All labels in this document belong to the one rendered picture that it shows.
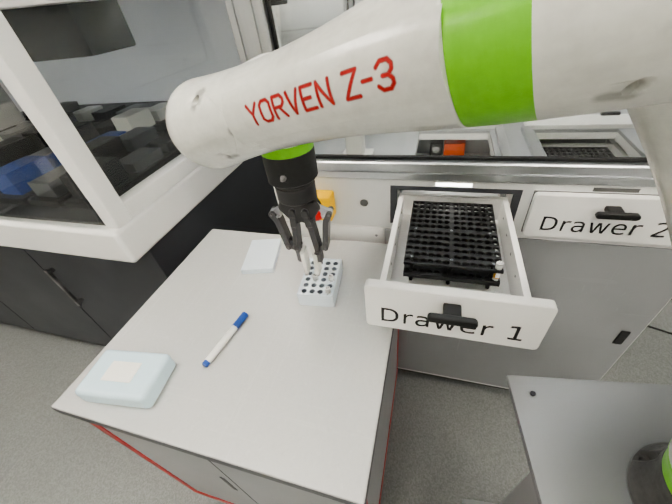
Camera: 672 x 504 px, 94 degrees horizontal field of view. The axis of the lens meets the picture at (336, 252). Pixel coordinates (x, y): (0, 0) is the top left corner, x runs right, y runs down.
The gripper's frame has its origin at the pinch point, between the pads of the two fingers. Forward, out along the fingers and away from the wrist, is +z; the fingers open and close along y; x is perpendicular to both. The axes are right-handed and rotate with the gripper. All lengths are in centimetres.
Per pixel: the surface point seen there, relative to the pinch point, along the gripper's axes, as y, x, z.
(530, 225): -49, -15, 1
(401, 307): -20.0, 14.0, -2.7
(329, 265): -2.5, -4.9, 6.0
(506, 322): -36.5, 15.5, -2.6
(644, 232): -70, -13, 1
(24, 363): 170, -5, 85
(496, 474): -54, 11, 86
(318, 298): -1.8, 5.3, 6.7
